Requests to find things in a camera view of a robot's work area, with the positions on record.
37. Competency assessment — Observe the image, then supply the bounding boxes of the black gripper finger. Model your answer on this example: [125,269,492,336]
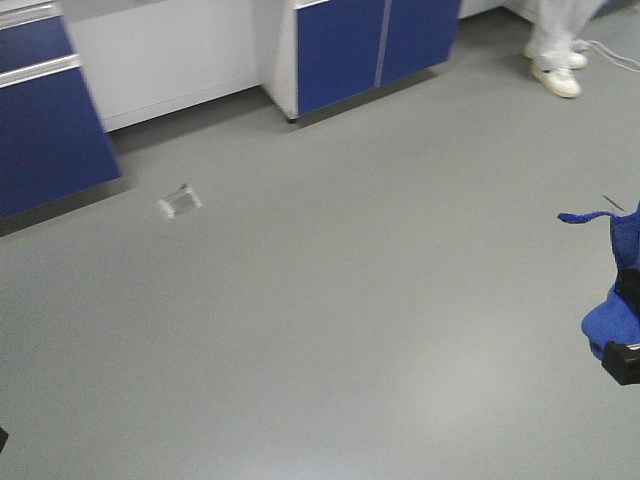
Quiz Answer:
[615,268,640,316]
[602,341,639,385]

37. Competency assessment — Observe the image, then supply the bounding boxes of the blue microfiber cloth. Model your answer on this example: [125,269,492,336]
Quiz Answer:
[557,209,639,360]

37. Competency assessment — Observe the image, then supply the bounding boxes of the person in white clothing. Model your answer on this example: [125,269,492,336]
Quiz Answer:
[524,0,606,99]

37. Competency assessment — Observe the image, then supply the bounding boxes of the blue white lab cabinet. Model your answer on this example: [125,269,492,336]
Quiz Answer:
[253,0,461,121]

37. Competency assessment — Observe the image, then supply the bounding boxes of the floor outlet plate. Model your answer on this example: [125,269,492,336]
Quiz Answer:
[157,184,203,219]

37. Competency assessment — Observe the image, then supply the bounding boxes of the blue drawer cabinet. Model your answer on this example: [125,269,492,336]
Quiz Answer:
[1,1,121,219]

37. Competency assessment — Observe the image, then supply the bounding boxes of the white cable on floor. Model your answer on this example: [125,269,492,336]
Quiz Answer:
[574,38,640,72]

